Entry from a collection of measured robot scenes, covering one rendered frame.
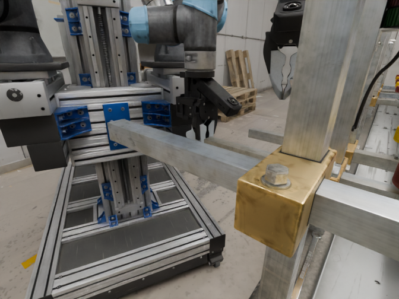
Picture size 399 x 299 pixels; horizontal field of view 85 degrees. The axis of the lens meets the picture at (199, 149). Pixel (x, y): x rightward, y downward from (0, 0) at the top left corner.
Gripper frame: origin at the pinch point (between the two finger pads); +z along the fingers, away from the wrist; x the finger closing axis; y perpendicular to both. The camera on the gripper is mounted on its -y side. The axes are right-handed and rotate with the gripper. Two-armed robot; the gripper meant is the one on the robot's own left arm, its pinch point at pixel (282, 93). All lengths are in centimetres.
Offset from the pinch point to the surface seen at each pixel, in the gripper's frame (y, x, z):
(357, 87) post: -2.1, -11.4, -1.9
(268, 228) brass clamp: -32.3, 0.1, 5.2
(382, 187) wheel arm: -7.5, -17.2, 13.1
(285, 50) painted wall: 805, -1, -24
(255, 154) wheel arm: -0.6, 3.9, 13.3
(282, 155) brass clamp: -25.5, -0.4, 2.0
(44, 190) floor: 59, 180, 99
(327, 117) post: -25.8, -3.3, -2.0
